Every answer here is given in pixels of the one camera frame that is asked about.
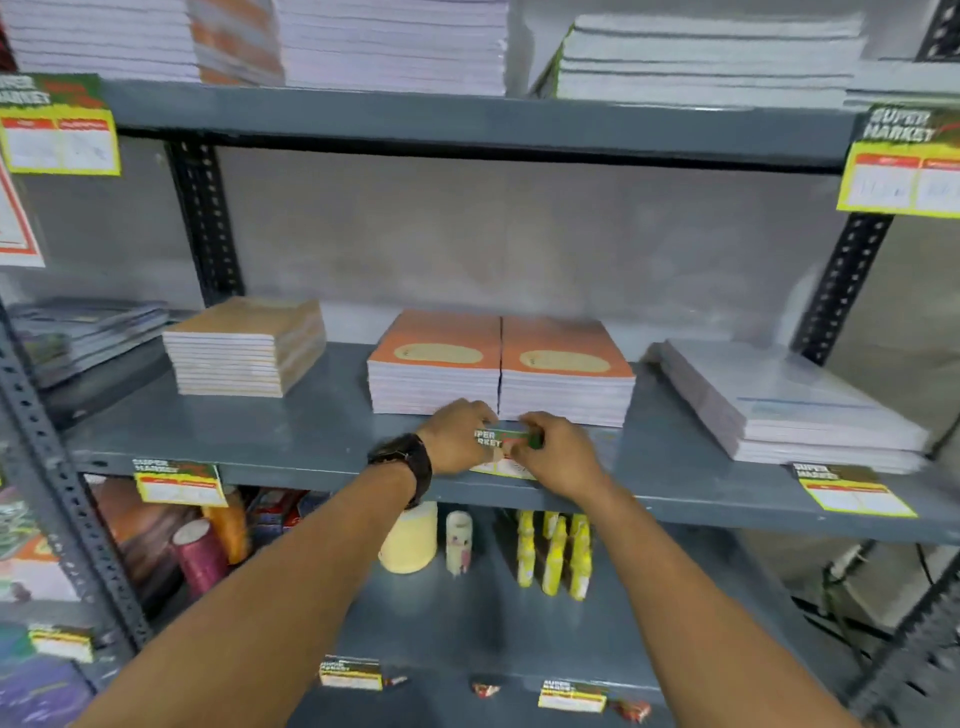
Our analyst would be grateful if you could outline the person's right hand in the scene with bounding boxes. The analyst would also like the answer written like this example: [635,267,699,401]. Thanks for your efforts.
[517,410,615,505]

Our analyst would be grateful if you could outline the person's left hand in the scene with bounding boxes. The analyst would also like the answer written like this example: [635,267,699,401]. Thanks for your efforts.
[414,398,501,478]

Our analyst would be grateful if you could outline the green yellow shelf price label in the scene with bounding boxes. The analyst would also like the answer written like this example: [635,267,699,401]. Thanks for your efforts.
[0,72,123,178]
[318,655,384,692]
[470,423,546,482]
[27,624,96,665]
[537,680,609,714]
[792,462,919,519]
[836,104,960,220]
[132,458,229,510]

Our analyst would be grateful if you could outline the person's right forearm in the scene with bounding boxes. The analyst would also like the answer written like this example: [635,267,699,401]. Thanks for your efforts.
[579,483,871,728]

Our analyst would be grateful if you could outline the person's left forearm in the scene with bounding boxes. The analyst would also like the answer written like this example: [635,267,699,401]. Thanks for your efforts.
[71,462,418,728]

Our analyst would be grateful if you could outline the stack of orange notebooks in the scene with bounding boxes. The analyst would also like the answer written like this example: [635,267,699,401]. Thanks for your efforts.
[498,315,638,429]
[366,309,503,417]

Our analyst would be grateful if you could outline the black wrist watch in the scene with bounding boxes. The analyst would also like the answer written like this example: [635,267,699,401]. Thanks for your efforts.
[366,432,435,512]

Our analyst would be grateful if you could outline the yellow glue bottle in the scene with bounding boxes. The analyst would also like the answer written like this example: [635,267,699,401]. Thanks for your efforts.
[516,510,537,589]
[567,513,594,603]
[541,511,569,598]

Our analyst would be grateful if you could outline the small white roll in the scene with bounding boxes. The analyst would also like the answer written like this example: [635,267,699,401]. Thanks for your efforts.
[445,510,474,578]

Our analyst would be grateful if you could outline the cream tape roll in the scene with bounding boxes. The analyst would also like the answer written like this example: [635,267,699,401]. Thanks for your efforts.
[378,501,439,576]

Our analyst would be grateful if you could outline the red blue box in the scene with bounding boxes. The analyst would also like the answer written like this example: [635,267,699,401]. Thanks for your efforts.
[246,488,331,550]

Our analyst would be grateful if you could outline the stack of brown notebooks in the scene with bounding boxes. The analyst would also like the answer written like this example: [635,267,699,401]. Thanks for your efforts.
[162,295,328,399]

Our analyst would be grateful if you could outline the stack of white wrapped notebooks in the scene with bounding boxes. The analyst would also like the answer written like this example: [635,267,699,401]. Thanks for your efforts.
[658,338,932,476]

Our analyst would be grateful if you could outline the orange bottle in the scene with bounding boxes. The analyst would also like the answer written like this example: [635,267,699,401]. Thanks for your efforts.
[201,486,250,566]

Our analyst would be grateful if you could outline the grey metal shelving rack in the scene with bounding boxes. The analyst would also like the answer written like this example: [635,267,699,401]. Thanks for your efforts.
[0,0,960,728]

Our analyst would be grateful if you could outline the maroon ribbon roll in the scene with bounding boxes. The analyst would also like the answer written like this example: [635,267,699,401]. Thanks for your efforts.
[170,518,231,599]

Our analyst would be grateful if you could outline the stack of green-edged notebooks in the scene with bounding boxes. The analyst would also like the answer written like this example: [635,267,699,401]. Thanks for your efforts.
[534,12,869,111]

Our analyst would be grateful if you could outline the stack of grey printed books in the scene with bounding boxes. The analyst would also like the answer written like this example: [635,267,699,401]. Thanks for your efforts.
[6,298,171,390]

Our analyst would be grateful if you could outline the stack of orange-edged notebooks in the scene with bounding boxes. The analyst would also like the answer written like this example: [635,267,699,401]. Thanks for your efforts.
[186,0,286,87]

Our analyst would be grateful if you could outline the colourful printed books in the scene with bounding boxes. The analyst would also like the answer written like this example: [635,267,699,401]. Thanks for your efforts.
[0,486,80,606]

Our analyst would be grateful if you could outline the white red-bordered sign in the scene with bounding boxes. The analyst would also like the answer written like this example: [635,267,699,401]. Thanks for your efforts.
[0,159,47,270]

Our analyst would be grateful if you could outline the purple book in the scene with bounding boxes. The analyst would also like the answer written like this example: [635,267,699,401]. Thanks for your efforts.
[0,657,96,728]

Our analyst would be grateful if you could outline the black cables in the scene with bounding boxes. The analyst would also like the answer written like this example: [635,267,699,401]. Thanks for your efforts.
[791,541,960,680]

